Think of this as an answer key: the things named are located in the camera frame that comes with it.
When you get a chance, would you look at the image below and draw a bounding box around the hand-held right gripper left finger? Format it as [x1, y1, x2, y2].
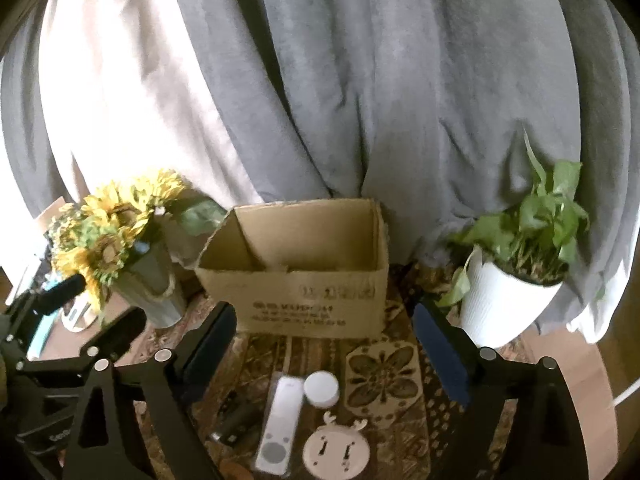
[62, 301, 237, 480]

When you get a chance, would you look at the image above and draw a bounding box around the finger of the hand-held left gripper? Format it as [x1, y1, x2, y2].
[17, 307, 147, 386]
[10, 274, 87, 333]

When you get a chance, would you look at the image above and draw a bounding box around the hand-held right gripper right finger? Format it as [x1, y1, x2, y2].
[412, 302, 591, 480]

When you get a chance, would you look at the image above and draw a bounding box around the small black device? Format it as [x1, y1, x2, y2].
[210, 391, 258, 446]

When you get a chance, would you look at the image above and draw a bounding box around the white remote control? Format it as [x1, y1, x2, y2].
[255, 376, 304, 476]

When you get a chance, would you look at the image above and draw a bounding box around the brown cardboard box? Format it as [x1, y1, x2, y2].
[194, 198, 390, 337]

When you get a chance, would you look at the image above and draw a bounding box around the white round puck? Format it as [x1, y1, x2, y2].
[303, 371, 341, 409]

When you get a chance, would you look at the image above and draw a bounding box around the white round deer-shaped plate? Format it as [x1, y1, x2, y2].
[302, 410, 372, 480]

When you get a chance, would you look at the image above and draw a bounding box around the white round object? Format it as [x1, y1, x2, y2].
[62, 300, 101, 332]

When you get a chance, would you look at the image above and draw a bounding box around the light blue object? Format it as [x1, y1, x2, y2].
[27, 317, 53, 358]

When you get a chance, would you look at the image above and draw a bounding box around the brown patterned tablecloth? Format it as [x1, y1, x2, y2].
[120, 260, 531, 480]

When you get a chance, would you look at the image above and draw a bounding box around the artificial sunflower bouquet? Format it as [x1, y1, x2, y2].
[47, 169, 226, 311]

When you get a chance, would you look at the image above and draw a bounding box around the green leafy plant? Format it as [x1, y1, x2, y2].
[437, 130, 591, 308]

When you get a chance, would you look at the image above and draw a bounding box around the white curtain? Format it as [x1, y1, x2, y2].
[37, 0, 261, 206]

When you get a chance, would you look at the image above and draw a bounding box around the grey curtain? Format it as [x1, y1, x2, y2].
[0, 0, 640, 346]

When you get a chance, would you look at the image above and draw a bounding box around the white cable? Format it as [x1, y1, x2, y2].
[611, 377, 640, 408]

